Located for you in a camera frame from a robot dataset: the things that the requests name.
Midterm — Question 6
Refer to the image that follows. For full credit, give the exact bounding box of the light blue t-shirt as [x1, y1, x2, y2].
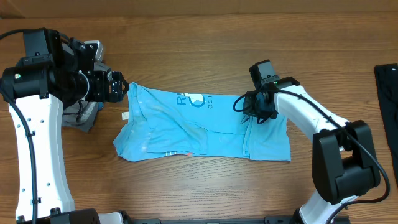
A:
[113, 83, 291, 162]

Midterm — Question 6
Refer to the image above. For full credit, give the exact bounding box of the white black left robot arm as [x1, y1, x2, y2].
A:
[1, 28, 131, 223]

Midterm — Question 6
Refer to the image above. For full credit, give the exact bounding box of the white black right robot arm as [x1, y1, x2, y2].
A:
[240, 60, 381, 223]

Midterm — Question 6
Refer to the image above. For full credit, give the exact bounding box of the grey folded garment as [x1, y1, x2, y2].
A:
[62, 62, 111, 133]

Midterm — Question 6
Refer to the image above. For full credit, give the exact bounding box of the black garment pile at right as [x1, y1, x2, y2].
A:
[374, 63, 397, 182]

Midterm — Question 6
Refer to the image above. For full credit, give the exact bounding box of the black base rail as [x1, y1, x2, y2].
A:
[99, 211, 299, 224]

